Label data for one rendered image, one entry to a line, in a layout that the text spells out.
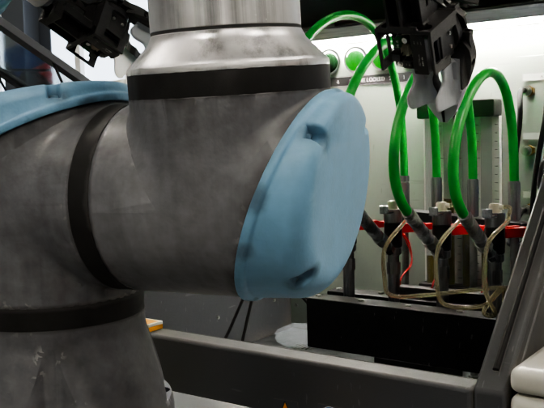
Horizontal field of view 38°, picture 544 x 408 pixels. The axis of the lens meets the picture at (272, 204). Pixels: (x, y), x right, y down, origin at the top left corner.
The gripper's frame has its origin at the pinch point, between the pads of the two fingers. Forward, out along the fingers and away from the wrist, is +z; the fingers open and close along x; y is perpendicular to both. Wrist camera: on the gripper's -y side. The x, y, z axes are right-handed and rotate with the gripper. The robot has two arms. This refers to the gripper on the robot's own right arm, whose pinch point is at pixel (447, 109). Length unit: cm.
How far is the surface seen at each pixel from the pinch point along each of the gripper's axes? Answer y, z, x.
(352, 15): -19.9, -2.5, -26.3
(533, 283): 8.1, 17.5, 13.4
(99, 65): -310, 191, -524
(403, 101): -2.6, 1.2, -7.9
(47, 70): -152, 101, -342
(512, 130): -17.9, 13.5, -0.5
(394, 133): 1.5, 3.6, -7.2
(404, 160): -23.7, 26.5, -24.0
